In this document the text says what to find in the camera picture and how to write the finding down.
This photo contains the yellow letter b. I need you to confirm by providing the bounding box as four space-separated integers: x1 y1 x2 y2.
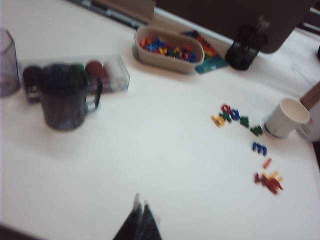
211 113 226 128

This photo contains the maroon round stamp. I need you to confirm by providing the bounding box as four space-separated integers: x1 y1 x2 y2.
22 65 43 102

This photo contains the blue letter a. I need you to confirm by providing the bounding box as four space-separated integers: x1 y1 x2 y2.
229 109 242 122

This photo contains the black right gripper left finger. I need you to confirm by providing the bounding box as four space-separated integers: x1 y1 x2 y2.
112 193 143 240

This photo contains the heap of colourful letters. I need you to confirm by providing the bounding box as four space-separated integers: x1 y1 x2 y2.
139 36 198 63

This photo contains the blue letter m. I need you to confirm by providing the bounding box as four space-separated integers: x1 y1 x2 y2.
251 141 268 156

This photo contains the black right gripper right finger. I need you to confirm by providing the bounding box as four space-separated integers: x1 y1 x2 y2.
141 200 163 240

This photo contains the green letter w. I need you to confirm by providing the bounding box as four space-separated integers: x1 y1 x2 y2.
250 125 264 137

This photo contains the red round stamp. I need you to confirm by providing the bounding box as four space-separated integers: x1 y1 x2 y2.
85 59 109 83

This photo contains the beige oval tray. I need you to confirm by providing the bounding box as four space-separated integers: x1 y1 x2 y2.
133 26 205 75

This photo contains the dark marbled mug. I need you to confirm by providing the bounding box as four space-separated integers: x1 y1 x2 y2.
39 63 103 131

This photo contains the brown desk divider panel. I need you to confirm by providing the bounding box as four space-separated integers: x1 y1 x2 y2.
154 0 313 54

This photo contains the small dark blue box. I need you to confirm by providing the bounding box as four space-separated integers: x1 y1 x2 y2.
21 54 131 105

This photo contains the brown cardboard piece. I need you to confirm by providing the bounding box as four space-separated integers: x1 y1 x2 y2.
299 81 320 111

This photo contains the teal letter board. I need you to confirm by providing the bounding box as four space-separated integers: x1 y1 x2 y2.
182 29 230 75

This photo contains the yellow plastic letter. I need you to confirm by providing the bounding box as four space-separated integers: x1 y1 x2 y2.
269 170 285 183

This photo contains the black mesh pen holder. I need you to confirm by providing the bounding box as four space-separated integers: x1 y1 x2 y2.
224 24 269 71

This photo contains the white paper cup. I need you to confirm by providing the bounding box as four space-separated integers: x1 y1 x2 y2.
264 98 311 139

